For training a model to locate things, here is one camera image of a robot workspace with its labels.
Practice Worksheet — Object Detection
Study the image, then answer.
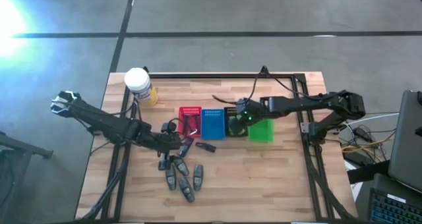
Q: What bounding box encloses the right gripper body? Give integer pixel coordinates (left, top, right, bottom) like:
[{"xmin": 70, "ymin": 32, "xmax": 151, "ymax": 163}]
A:
[{"xmin": 235, "ymin": 98, "xmax": 263, "ymax": 123}]

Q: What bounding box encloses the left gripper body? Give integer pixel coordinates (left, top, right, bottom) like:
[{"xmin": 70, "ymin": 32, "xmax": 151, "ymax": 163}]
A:
[{"xmin": 150, "ymin": 131, "xmax": 183, "ymax": 154}]

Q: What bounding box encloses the grey toiletry bottle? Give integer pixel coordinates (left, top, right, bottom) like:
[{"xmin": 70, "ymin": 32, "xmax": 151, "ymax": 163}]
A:
[
  {"xmin": 173, "ymin": 156, "xmax": 190, "ymax": 177},
  {"xmin": 164, "ymin": 164, "xmax": 177, "ymax": 192},
  {"xmin": 177, "ymin": 177, "xmax": 196, "ymax": 204},
  {"xmin": 193, "ymin": 164, "xmax": 204, "ymax": 192}
]

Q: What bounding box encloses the black plastic slotted basket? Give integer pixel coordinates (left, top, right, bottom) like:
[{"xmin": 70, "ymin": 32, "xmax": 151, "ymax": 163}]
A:
[{"xmin": 224, "ymin": 106, "xmax": 249, "ymax": 138}]

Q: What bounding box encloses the dark tube with coloured label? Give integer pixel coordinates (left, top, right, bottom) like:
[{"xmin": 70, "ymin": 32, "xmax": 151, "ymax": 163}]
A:
[{"xmin": 179, "ymin": 136, "xmax": 195, "ymax": 158}]

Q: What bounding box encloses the green plastic slotted basket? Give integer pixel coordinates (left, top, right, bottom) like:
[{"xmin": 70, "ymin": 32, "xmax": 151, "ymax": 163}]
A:
[{"xmin": 247, "ymin": 118, "xmax": 275, "ymax": 143}]

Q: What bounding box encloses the blue plastic slotted basket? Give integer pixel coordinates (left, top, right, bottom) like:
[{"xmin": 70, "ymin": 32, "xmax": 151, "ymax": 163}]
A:
[{"xmin": 200, "ymin": 108, "xmax": 226, "ymax": 141}]

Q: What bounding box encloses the dark toiletry item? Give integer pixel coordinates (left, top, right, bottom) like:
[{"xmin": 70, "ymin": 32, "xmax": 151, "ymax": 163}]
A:
[{"xmin": 182, "ymin": 114, "xmax": 200, "ymax": 136}]

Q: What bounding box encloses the black key fob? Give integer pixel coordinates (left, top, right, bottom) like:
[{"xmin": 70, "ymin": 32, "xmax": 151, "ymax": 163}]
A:
[{"xmin": 195, "ymin": 141, "xmax": 217, "ymax": 154}]

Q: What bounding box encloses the red plastic slotted basket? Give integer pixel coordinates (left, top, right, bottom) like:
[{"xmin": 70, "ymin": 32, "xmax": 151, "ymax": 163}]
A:
[{"xmin": 178, "ymin": 106, "xmax": 202, "ymax": 138}]

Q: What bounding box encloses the Lysol wipes canister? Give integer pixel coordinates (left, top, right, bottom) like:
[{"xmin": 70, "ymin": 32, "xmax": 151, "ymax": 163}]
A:
[{"xmin": 123, "ymin": 67, "xmax": 159, "ymax": 107}]

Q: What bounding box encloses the black power adapter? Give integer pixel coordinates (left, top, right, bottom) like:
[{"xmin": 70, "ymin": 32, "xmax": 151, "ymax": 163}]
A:
[{"xmin": 352, "ymin": 126, "xmax": 374, "ymax": 142}]

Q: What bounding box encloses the black metal stand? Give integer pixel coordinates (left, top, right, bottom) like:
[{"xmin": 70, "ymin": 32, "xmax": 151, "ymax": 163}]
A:
[{"xmin": 0, "ymin": 130, "xmax": 54, "ymax": 224}]

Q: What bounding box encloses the grey laptop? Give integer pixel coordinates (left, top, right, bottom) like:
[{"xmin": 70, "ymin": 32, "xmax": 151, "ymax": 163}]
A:
[{"xmin": 388, "ymin": 90, "xmax": 422, "ymax": 194}]

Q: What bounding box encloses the black backlit keyboard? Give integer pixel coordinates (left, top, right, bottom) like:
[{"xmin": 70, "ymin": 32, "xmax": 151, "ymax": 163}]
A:
[{"xmin": 368, "ymin": 187, "xmax": 422, "ymax": 224}]

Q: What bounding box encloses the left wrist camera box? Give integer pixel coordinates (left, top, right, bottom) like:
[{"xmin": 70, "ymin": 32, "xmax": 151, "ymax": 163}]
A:
[{"xmin": 160, "ymin": 120, "xmax": 177, "ymax": 133}]

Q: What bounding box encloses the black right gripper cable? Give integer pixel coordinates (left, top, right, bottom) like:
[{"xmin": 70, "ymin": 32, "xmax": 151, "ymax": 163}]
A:
[{"xmin": 212, "ymin": 65, "xmax": 299, "ymax": 106}]

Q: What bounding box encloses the black aluminium table frame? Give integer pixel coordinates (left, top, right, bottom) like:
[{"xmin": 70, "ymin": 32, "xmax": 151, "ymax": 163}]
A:
[{"xmin": 78, "ymin": 72, "xmax": 359, "ymax": 222}]

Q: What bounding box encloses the yellow cable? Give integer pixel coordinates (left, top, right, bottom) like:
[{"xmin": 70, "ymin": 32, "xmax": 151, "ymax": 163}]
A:
[{"xmin": 341, "ymin": 138, "xmax": 396, "ymax": 154}]

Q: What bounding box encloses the white cable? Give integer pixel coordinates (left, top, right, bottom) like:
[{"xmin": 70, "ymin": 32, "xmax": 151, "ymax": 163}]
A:
[{"xmin": 345, "ymin": 113, "xmax": 400, "ymax": 126}]

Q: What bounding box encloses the black strap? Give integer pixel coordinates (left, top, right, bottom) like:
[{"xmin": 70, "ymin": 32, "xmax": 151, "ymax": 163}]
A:
[{"xmin": 346, "ymin": 159, "xmax": 390, "ymax": 185}]

